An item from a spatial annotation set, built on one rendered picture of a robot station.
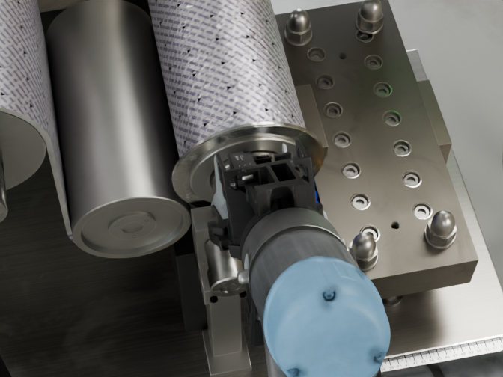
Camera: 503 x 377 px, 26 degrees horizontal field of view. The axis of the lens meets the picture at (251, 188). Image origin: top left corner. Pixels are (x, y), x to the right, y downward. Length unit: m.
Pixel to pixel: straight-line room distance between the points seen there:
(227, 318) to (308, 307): 0.57
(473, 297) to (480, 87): 1.37
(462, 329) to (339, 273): 0.70
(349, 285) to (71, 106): 0.53
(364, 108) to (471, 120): 1.30
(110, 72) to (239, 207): 0.33
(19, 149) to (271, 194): 0.27
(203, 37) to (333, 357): 0.47
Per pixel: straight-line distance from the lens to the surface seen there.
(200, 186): 1.04
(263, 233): 0.77
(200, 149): 0.99
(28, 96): 0.96
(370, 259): 1.23
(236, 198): 0.86
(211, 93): 1.02
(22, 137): 0.96
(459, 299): 1.39
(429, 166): 1.32
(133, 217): 1.08
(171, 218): 1.11
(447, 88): 2.69
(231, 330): 1.26
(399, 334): 1.36
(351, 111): 1.35
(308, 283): 0.67
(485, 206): 2.52
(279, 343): 0.67
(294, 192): 0.80
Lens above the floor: 2.13
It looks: 59 degrees down
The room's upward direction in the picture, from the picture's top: straight up
